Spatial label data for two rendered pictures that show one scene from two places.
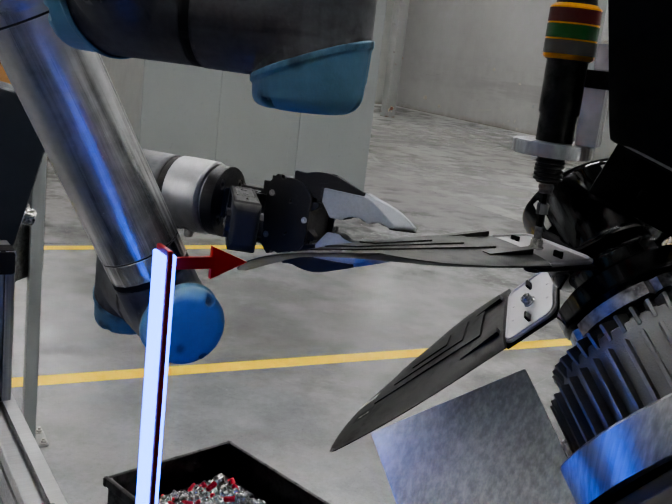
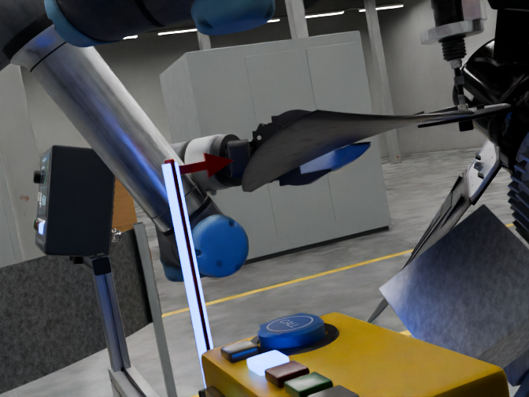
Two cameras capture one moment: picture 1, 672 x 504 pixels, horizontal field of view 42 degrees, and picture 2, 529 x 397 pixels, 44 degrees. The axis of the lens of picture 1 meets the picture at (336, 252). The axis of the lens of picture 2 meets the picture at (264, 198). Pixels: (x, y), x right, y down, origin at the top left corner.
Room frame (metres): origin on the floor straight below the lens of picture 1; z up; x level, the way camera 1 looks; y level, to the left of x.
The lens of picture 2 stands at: (-0.01, -0.07, 1.19)
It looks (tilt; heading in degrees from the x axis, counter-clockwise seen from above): 5 degrees down; 10
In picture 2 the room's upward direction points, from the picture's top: 10 degrees counter-clockwise
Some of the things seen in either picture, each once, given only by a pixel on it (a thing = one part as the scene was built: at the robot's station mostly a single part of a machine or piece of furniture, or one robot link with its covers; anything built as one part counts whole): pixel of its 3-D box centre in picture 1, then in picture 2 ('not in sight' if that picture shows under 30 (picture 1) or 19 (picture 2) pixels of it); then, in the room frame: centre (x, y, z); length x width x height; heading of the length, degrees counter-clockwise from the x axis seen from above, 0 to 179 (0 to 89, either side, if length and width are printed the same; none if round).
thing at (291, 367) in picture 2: not in sight; (286, 373); (0.31, -0.01, 1.08); 0.02 x 0.02 x 0.01; 32
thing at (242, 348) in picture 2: not in sight; (239, 350); (0.35, 0.03, 1.08); 0.02 x 0.02 x 0.01; 32
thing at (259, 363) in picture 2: not in sight; (268, 362); (0.33, 0.00, 1.08); 0.02 x 0.02 x 0.01; 32
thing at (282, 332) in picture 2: not in sight; (291, 334); (0.37, 0.00, 1.08); 0.04 x 0.04 x 0.02
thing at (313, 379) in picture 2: not in sight; (308, 386); (0.29, -0.02, 1.08); 0.02 x 0.02 x 0.01; 32
